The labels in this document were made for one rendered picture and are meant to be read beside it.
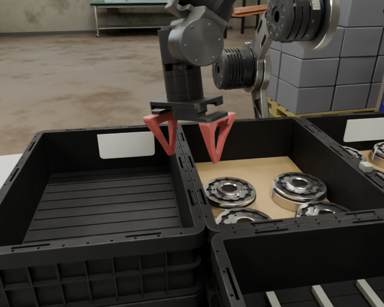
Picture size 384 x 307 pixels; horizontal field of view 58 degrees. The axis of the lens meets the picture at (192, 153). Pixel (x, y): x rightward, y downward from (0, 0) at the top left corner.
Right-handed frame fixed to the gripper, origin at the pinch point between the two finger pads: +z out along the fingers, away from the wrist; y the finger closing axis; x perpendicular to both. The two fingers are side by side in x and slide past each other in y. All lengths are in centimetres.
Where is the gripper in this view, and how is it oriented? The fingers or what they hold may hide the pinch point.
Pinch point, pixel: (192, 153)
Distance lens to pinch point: 56.6
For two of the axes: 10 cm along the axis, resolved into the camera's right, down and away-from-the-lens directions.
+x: 6.4, -3.1, 7.0
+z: 1.1, 9.4, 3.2
